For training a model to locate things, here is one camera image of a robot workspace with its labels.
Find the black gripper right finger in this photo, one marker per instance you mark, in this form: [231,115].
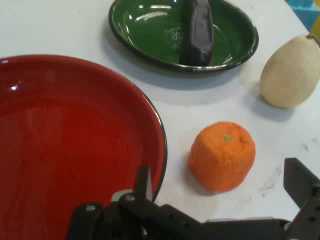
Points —
[303,185]

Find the orange toy fruit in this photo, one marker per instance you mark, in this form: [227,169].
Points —
[220,160]

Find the beige toy pear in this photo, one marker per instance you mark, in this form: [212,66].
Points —
[290,75]

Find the red enamel plate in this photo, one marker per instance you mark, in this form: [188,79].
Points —
[75,137]

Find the purple toy eggplant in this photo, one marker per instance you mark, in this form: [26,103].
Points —
[200,37]

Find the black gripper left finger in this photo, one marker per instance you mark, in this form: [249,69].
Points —
[140,215]

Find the blue giant toy block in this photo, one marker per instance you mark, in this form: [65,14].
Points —
[301,10]

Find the yellow giant toy block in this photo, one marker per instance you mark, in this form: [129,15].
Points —
[315,26]

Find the green enamel plate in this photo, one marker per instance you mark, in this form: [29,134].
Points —
[150,32]

